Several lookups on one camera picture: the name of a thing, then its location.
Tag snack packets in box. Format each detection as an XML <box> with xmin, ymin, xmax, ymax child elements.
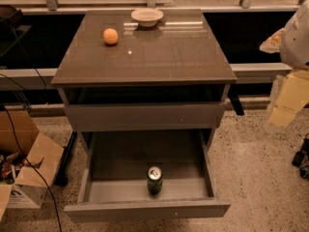
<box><xmin>0</xmin><ymin>153</ymin><xmax>25</xmax><ymax>185</ymax></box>

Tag closed grey top drawer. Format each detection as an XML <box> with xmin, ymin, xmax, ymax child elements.
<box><xmin>65</xmin><ymin>102</ymin><xmax>225</xmax><ymax>131</ymax></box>

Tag black floor cable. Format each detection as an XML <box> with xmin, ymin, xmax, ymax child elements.
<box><xmin>0</xmin><ymin>101</ymin><xmax>64</xmax><ymax>232</ymax></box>

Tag green soda can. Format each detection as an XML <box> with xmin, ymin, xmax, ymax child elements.
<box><xmin>147</xmin><ymin>166</ymin><xmax>163</xmax><ymax>194</ymax></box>

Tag open grey middle drawer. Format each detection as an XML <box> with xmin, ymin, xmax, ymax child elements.
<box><xmin>65</xmin><ymin>130</ymin><xmax>231</xmax><ymax>222</ymax></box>

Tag grey drawer cabinet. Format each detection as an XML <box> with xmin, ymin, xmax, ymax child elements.
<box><xmin>52</xmin><ymin>10</ymin><xmax>237</xmax><ymax>146</ymax></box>

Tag orange fruit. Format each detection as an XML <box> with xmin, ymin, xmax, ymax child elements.
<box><xmin>103</xmin><ymin>28</ymin><xmax>119</xmax><ymax>45</ymax></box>

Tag black power adapter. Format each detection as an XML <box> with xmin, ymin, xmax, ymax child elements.
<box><xmin>292</xmin><ymin>134</ymin><xmax>309</xmax><ymax>179</ymax></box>

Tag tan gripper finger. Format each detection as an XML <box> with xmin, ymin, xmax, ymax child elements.
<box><xmin>267</xmin><ymin>84</ymin><xmax>309</xmax><ymax>129</ymax></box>
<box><xmin>260</xmin><ymin>28</ymin><xmax>284</xmax><ymax>53</ymax></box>

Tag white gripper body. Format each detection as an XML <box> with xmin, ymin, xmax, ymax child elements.
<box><xmin>273</xmin><ymin>66</ymin><xmax>309</xmax><ymax>92</ymax></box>

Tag white bowl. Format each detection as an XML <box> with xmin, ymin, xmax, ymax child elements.
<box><xmin>131</xmin><ymin>8</ymin><xmax>163</xmax><ymax>27</ymax></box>

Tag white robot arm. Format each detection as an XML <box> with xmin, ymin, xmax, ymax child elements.
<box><xmin>260</xmin><ymin>0</ymin><xmax>309</xmax><ymax>131</ymax></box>

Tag open cardboard box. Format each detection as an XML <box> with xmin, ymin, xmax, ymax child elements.
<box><xmin>0</xmin><ymin>111</ymin><xmax>64</xmax><ymax>218</ymax></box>

